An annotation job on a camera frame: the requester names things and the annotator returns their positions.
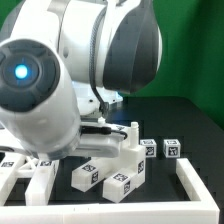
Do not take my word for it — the white corner fence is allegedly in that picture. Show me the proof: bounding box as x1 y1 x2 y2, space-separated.
0 158 220 224

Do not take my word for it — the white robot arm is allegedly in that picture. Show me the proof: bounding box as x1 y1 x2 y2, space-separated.
0 0 162 160

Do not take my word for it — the white chair nut cube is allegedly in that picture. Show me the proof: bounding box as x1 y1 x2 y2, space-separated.
140 139 157 158
163 139 181 158

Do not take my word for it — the white chair back frame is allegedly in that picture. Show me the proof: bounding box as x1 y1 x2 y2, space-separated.
0 153 59 206

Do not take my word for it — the white chair seat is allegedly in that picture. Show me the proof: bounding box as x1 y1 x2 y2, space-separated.
104 122 146 188

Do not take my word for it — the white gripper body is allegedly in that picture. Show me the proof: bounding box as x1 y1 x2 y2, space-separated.
0 121 129 159

